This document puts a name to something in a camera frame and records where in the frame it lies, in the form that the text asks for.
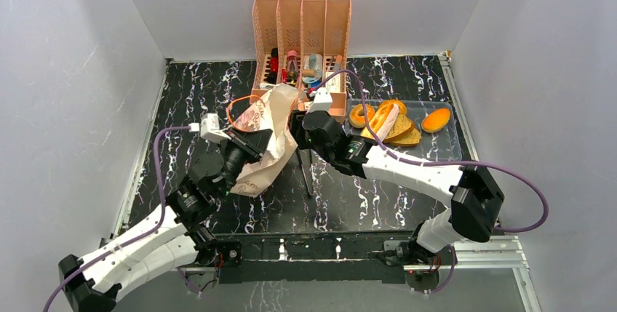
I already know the pink desk file organizer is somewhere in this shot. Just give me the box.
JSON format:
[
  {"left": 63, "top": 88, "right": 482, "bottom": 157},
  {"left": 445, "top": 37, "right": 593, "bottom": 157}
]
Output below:
[{"left": 251, "top": 0, "right": 352, "bottom": 95}]

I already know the clear plastic tray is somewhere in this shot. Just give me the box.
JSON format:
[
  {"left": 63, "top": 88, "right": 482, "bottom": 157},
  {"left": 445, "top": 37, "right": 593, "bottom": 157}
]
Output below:
[{"left": 343, "top": 98, "right": 463, "bottom": 165}]

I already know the red black bottle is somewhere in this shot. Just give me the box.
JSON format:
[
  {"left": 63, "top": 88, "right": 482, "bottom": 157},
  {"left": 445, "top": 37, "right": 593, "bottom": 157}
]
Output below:
[{"left": 266, "top": 47, "right": 279, "bottom": 84}]

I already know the white small box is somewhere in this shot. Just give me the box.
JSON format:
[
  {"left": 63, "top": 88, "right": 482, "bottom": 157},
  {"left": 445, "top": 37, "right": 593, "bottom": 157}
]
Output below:
[{"left": 325, "top": 74, "right": 343, "bottom": 93}]

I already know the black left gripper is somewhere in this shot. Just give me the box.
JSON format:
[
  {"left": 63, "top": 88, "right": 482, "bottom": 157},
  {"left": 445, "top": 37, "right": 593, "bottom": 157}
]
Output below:
[{"left": 217, "top": 127, "right": 274, "bottom": 199}]

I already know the brown seeded bread slice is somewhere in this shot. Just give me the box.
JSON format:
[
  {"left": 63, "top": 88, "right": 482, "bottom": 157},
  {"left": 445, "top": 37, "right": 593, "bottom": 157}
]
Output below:
[{"left": 383, "top": 114, "right": 415, "bottom": 143}]

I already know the aluminium right side rail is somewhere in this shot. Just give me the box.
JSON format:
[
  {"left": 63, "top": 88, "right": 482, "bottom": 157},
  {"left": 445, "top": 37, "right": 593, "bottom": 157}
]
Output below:
[{"left": 438, "top": 51, "right": 479, "bottom": 161}]

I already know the pink capped clear bottle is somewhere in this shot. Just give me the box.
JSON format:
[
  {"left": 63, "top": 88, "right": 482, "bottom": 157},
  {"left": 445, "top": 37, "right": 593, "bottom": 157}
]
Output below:
[{"left": 285, "top": 50, "right": 298, "bottom": 86}]

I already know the printed paper bag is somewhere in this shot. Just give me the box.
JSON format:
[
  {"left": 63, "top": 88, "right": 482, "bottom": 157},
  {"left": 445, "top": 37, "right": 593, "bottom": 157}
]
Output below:
[{"left": 231, "top": 84, "right": 299, "bottom": 197}]

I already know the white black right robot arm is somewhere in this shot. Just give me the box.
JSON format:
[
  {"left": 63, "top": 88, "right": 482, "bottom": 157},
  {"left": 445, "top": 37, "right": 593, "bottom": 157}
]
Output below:
[{"left": 289, "top": 111, "right": 504, "bottom": 265}]

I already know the long baguette sandwich bread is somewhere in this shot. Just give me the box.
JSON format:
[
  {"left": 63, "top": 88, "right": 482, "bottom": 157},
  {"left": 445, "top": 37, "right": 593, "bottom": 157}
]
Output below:
[{"left": 360, "top": 105, "right": 399, "bottom": 141}]

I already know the orange oval bread roll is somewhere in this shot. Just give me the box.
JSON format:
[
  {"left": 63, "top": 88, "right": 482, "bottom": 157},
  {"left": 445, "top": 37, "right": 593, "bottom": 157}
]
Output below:
[{"left": 421, "top": 108, "right": 451, "bottom": 133}]

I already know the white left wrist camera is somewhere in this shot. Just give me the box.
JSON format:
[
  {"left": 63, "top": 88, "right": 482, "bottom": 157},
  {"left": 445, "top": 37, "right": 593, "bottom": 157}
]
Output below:
[{"left": 199, "top": 113, "right": 231, "bottom": 144}]

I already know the aluminium front frame rail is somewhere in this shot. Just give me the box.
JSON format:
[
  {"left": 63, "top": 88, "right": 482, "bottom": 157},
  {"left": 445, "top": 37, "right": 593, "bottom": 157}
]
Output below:
[{"left": 96, "top": 231, "right": 526, "bottom": 271}]

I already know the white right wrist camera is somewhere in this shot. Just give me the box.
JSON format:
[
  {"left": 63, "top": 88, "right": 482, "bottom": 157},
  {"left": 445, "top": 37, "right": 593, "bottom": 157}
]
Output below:
[{"left": 307, "top": 87, "right": 333, "bottom": 113}]

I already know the orange fake bagel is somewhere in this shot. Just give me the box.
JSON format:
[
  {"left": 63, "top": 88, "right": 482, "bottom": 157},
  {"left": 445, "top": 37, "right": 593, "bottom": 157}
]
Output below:
[
  {"left": 378, "top": 99, "right": 407, "bottom": 116},
  {"left": 348, "top": 104, "right": 375, "bottom": 129}
]

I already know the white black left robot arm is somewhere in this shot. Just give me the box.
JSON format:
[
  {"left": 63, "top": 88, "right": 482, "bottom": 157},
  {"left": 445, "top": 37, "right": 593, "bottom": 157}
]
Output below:
[{"left": 58, "top": 129, "right": 273, "bottom": 311}]

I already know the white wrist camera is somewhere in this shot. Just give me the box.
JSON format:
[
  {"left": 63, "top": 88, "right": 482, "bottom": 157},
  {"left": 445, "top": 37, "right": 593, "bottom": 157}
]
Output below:
[
  {"left": 307, "top": 87, "right": 333, "bottom": 113},
  {"left": 199, "top": 113, "right": 231, "bottom": 144}
]

